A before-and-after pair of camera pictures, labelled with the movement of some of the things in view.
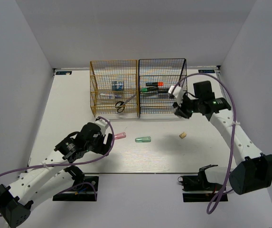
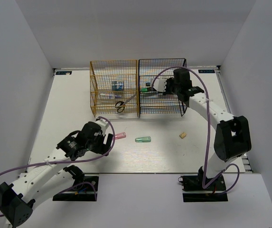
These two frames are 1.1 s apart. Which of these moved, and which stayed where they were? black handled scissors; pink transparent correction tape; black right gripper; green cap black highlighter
Moved: black right gripper
Stayed: pink transparent correction tape; green cap black highlighter; black handled scissors
